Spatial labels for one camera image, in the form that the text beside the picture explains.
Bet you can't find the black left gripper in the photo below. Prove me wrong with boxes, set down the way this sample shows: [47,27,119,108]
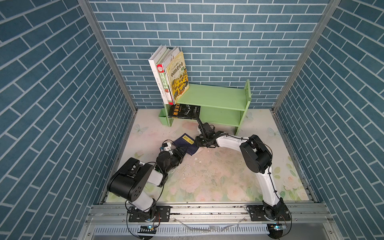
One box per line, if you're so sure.
[163,145,189,175]

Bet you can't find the dark blue book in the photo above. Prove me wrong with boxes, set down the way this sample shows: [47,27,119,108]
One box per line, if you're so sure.
[174,134,199,156]

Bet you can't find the black slipcase box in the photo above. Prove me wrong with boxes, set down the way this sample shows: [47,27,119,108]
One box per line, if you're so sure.
[168,104,201,120]

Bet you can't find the yellow history book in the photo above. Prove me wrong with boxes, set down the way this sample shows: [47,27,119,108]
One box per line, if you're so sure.
[166,51,190,104]

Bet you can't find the green nature encyclopedia book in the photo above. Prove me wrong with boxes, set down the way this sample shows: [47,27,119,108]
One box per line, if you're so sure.
[156,46,174,105]

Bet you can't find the white red-lettered magazine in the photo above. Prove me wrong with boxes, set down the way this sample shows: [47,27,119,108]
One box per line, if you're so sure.
[162,47,180,69]

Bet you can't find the white paperback book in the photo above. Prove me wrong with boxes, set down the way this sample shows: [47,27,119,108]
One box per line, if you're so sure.
[149,46,169,105]

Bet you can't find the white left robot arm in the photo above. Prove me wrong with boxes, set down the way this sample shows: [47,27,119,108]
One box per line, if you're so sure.
[107,147,187,212]

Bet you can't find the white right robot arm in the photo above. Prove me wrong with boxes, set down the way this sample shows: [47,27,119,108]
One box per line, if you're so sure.
[195,131,291,220]

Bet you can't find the green metal bookshelf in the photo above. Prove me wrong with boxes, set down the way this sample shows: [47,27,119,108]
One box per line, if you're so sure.
[178,80,252,134]

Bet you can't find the black corrugated cable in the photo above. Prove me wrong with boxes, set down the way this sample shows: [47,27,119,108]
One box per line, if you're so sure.
[193,112,215,139]

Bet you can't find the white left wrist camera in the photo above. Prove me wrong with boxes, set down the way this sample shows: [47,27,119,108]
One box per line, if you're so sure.
[162,142,173,152]

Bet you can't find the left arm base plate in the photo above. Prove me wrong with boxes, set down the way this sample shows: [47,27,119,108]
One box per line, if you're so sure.
[128,206,171,223]

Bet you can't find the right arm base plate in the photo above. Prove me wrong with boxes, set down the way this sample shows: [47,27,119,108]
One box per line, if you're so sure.
[246,205,292,222]

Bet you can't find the aluminium front rail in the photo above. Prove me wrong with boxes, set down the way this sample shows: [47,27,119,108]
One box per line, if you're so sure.
[79,202,342,240]

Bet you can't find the right aluminium corner post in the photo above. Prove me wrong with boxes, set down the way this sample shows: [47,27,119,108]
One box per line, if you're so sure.
[271,0,343,113]

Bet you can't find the aluminium corner post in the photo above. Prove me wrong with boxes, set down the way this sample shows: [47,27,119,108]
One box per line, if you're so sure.
[271,0,343,113]
[77,0,138,113]

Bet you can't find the left aluminium corner post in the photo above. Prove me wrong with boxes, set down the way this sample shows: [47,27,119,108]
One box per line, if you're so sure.
[77,0,138,113]

